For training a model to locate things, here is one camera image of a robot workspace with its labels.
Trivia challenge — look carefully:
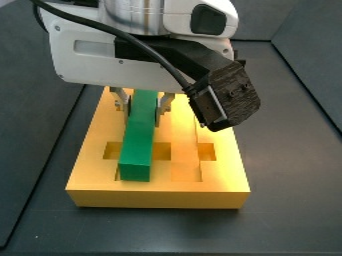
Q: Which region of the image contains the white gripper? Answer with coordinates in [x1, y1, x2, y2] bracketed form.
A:
[40, 7, 235, 126]

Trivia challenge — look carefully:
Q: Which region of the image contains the long green block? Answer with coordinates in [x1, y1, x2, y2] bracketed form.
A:
[117, 90, 157, 182]

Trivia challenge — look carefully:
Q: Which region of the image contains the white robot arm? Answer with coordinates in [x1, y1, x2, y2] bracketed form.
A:
[33, 0, 241, 131]

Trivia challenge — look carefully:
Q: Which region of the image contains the yellow slotted board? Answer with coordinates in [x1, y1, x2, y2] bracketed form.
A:
[65, 91, 249, 209]

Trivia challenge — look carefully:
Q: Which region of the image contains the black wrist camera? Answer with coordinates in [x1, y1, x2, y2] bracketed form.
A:
[184, 61, 260, 132]

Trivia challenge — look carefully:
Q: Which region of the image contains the black camera cable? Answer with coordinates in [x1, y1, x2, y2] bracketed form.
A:
[28, 0, 193, 91]

